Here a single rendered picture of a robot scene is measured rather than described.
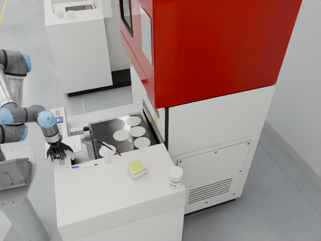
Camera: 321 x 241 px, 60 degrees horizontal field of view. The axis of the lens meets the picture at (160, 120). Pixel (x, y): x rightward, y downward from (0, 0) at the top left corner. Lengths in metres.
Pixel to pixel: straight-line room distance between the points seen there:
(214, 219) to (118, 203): 1.25
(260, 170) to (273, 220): 0.52
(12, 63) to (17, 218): 0.98
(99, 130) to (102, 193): 0.54
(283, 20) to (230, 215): 1.61
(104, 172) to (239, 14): 1.02
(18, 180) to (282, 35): 1.61
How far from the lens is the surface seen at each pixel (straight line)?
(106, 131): 1.83
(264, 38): 1.54
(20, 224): 2.15
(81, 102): 3.68
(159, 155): 1.56
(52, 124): 1.41
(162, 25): 1.23
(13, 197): 1.77
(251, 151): 2.10
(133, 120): 1.89
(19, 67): 1.73
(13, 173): 1.72
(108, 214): 1.40
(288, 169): 3.01
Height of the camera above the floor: 2.13
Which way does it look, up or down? 41 degrees down
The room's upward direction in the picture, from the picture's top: straight up
